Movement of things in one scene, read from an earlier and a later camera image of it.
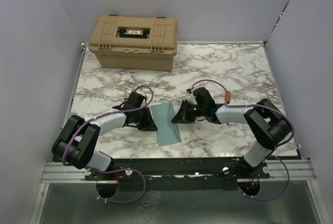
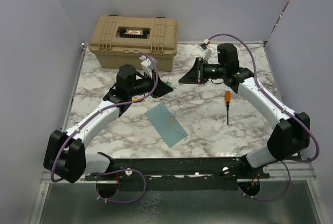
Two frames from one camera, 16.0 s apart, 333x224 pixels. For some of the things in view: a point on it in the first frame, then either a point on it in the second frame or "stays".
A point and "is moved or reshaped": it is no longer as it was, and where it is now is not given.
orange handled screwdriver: x=228 y=96 stays
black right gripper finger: x=182 y=116 → x=191 y=76
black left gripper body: x=136 y=113 → x=142 y=86
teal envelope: x=168 y=132 is moved or reshaped
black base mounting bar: x=205 y=173 stays
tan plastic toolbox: x=134 y=43 stays
